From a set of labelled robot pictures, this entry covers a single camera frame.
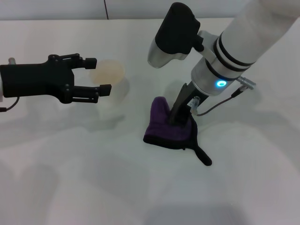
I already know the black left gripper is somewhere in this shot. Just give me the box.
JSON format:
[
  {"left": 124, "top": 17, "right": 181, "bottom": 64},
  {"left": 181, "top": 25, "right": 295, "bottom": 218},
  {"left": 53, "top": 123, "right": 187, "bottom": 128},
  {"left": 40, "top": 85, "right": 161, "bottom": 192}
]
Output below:
[{"left": 0, "top": 53, "right": 113, "bottom": 105}]

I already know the purple rag with black edge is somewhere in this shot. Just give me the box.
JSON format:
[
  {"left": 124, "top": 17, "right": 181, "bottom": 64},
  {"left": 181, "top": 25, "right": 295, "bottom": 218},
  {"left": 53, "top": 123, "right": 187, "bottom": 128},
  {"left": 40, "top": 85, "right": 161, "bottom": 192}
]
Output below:
[{"left": 142, "top": 96, "right": 213, "bottom": 167}]

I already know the thin left arm cable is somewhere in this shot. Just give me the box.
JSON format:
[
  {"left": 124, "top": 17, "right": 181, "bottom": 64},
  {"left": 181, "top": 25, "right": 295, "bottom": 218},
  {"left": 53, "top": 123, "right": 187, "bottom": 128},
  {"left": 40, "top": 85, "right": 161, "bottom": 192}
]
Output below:
[{"left": 0, "top": 96, "right": 21, "bottom": 112}]

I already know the white paper cup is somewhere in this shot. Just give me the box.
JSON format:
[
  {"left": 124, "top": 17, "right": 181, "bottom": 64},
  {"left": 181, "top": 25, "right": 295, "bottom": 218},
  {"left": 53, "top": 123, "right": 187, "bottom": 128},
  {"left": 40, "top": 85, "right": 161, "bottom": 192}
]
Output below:
[{"left": 90, "top": 60, "right": 131, "bottom": 120}]

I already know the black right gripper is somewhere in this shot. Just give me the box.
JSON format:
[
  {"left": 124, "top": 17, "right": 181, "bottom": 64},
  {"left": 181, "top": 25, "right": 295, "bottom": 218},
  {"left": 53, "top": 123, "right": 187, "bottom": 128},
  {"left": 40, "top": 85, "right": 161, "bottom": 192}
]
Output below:
[{"left": 168, "top": 82, "right": 208, "bottom": 125}]

